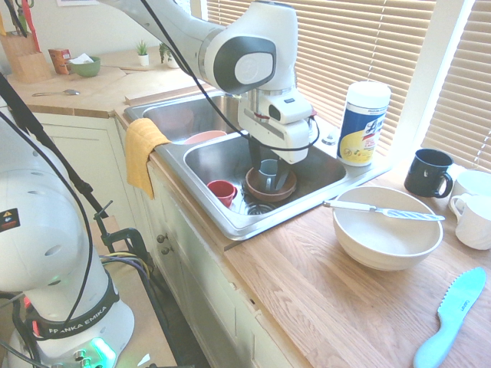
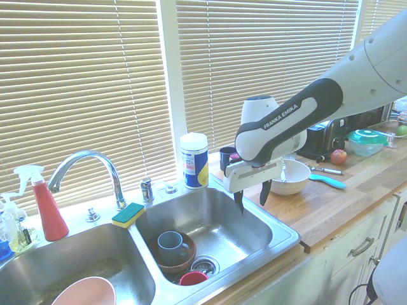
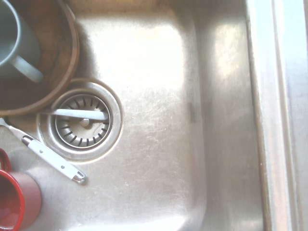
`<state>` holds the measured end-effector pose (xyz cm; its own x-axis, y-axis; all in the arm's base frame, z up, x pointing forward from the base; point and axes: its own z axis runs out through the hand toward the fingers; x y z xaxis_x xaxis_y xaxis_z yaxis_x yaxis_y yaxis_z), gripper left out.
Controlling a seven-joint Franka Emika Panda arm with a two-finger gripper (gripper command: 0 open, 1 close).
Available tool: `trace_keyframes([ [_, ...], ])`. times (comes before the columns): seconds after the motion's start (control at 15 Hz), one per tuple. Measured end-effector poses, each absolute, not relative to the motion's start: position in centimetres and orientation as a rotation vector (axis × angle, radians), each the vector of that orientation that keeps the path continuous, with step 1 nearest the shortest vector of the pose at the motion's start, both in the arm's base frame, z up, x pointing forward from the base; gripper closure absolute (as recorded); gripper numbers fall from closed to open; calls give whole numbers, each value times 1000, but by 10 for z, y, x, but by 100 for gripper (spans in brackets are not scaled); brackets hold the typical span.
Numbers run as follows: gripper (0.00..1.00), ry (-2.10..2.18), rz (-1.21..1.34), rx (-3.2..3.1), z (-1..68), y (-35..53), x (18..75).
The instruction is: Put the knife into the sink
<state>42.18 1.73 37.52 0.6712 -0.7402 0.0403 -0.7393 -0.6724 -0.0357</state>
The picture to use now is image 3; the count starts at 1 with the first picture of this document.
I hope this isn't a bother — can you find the stainless steel double sink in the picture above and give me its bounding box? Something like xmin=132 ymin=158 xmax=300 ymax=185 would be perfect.
xmin=0 ymin=0 xmax=308 ymax=231

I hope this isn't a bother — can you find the metal sink drain strainer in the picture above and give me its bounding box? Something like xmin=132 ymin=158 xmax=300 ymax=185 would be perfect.
xmin=36 ymin=78 xmax=124 ymax=165

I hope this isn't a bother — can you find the brown wooden bowl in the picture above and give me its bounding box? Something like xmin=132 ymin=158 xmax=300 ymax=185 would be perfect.
xmin=0 ymin=0 xmax=80 ymax=117

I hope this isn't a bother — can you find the red mug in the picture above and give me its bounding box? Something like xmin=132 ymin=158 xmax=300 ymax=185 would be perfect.
xmin=0 ymin=147 xmax=43 ymax=231

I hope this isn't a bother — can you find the grey ceramic mug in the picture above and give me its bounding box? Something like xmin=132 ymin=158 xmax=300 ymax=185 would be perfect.
xmin=0 ymin=0 xmax=44 ymax=84

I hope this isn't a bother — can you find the grey utensil handle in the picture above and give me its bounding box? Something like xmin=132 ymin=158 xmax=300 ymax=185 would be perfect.
xmin=39 ymin=108 xmax=110 ymax=121

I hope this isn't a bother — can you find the white handled cutlery piece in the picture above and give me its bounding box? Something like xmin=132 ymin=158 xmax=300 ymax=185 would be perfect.
xmin=0 ymin=117 xmax=87 ymax=186

